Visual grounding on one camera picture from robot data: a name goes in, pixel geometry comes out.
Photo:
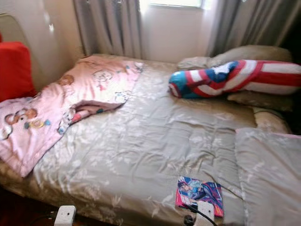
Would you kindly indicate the colourful comic magazine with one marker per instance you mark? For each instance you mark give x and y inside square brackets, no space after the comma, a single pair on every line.
[197,190]

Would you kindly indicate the pink cartoon print blanket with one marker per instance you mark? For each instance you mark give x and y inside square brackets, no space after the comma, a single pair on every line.
[66,106]

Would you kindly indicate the beige floral bedspread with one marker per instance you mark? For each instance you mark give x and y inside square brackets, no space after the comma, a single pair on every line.
[146,146]

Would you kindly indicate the grey floral pillow pink trim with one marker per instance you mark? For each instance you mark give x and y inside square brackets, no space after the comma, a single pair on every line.
[268,179]

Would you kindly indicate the beige rolled bedding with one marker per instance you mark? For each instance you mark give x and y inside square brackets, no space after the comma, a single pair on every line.
[270,121]

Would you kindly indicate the star and stripes bolster pillow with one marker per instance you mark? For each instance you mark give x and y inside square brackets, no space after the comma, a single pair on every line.
[240,77]

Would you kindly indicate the red fabric cushion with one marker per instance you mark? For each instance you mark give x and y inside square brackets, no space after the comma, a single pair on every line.
[14,70]

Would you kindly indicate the bright window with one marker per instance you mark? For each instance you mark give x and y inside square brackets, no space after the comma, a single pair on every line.
[174,3]

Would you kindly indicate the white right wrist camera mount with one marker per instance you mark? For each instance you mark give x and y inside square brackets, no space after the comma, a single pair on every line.
[205,213]

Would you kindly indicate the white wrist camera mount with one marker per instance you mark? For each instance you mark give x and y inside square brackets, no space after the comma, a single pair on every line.
[205,213]
[65,216]

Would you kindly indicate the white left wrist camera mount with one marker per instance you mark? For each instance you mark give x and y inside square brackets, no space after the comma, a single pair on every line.
[65,216]

